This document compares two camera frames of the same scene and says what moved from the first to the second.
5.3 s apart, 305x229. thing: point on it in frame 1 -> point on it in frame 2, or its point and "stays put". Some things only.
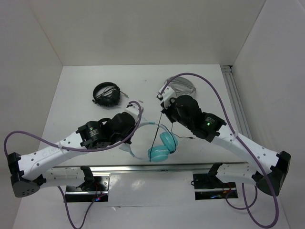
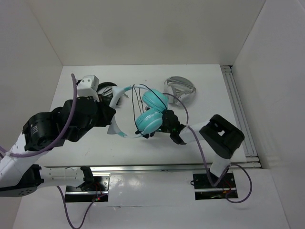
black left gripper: [128, 141] -> [106, 113]
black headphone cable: [172, 130] -> [132, 103]
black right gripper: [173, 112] -> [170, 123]
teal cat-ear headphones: [157, 153] -> [154, 102]
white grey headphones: [181, 86] stays put
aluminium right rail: [236, 101] stays put
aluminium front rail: [161, 167] stays put
